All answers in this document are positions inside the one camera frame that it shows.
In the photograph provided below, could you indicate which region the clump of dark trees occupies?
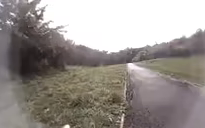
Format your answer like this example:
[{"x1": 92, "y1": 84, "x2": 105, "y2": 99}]
[{"x1": 0, "y1": 0, "x2": 74, "y2": 80}]

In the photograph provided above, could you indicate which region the mown grass field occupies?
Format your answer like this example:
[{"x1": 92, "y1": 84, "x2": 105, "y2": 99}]
[{"x1": 135, "y1": 54, "x2": 205, "y2": 88}]

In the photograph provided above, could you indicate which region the grass verge with weeds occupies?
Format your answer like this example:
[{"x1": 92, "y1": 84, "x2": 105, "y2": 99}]
[{"x1": 21, "y1": 63, "x2": 128, "y2": 128}]

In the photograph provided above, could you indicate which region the dark asphalt path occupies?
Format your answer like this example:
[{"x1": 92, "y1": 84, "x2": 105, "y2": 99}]
[{"x1": 123, "y1": 62, "x2": 205, "y2": 128}]

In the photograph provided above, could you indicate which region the distant row of trees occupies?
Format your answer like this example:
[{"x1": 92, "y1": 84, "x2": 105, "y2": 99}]
[{"x1": 64, "y1": 28, "x2": 205, "y2": 67}]

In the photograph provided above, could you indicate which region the pale kerb strip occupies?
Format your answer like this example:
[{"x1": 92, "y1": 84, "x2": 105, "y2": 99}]
[{"x1": 118, "y1": 71, "x2": 129, "y2": 128}]

